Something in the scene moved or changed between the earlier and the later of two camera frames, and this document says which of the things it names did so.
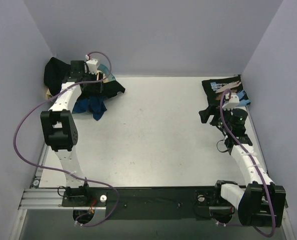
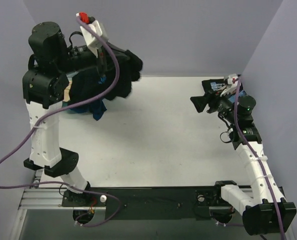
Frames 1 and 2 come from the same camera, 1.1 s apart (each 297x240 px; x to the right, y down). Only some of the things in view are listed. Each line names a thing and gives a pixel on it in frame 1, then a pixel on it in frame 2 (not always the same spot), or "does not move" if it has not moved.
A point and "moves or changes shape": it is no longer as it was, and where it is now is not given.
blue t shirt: [94, 104] does not move
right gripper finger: [204, 115] to [199, 102]
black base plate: [144, 203] does not move
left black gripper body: [92, 85] to [123, 68]
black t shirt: [56, 72] moves or changes shape
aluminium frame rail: [48, 199] does not move
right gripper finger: [212, 109] to [212, 94]
